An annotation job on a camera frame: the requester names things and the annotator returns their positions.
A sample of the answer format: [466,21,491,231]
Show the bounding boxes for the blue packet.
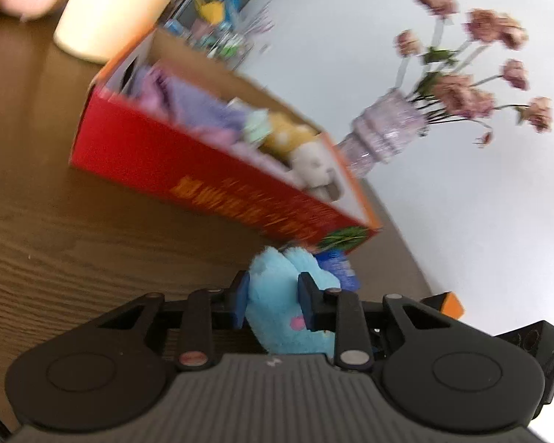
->
[315,249,360,291]

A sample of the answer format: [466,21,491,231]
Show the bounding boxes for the blue yellow plastic items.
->
[193,0,241,26]

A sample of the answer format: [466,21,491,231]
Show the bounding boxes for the yellow plush toy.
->
[259,111,321,163]

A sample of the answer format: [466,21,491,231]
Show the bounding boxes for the glass vase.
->
[335,89,430,178]

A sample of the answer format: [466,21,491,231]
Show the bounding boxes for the purple drawstring pouch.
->
[166,78,247,132]

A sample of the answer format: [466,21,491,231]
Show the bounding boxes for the shelf of colourful items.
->
[164,14,254,61]

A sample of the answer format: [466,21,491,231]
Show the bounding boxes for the red cardboard box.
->
[69,25,383,254]

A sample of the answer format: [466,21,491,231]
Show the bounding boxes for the pale green cloth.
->
[242,108,273,146]

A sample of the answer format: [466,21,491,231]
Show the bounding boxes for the purple satin scrunchie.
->
[131,65,174,114]

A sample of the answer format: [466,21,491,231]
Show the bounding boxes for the blue plush toy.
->
[244,246,342,356]

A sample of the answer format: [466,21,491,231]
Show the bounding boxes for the dried pink roses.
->
[392,0,554,148]

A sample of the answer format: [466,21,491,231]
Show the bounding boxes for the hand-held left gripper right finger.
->
[297,271,460,372]

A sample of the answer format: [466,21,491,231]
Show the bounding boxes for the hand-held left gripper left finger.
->
[97,271,251,372]

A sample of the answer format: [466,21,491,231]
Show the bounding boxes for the white plush hamster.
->
[288,141,345,201]

